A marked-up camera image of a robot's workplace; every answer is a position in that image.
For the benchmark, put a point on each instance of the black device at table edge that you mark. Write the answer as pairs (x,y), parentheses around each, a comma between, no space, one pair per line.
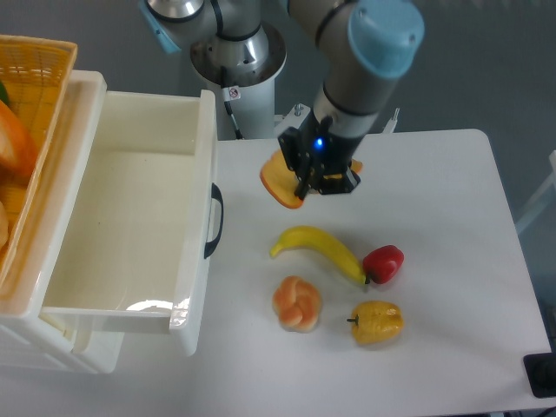
(540,371)

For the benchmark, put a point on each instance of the yellow toy banana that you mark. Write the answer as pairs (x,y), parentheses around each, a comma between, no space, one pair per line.
(316,239)

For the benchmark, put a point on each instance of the red toy bell pepper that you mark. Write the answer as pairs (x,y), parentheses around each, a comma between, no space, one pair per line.
(382,264)

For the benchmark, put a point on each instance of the white drawer cabinet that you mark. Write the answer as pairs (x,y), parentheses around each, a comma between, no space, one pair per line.
(29,336)

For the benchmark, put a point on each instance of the upper white drawer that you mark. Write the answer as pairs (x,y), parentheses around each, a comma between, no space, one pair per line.
(132,255)

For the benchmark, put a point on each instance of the orange toy bread slice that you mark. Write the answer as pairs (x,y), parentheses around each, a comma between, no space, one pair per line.
(280,182)

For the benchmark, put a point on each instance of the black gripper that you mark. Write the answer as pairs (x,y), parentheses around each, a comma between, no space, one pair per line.
(321,160)

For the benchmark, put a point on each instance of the black drawer handle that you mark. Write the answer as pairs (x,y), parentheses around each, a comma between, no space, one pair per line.
(215,221)

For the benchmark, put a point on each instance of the orange woven plastic basket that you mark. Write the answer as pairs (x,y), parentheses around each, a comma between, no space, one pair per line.
(34,77)

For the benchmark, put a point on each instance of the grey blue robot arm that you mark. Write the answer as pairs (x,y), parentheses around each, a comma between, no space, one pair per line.
(370,45)

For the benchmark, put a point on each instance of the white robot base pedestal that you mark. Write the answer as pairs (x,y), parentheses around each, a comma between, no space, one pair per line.
(241,74)

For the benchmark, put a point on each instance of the yellow toy bell pepper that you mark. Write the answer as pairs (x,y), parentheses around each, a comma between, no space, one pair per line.
(375,321)

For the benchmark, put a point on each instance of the knotted toy bread roll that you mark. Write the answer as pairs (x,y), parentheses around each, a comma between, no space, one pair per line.
(297,304)

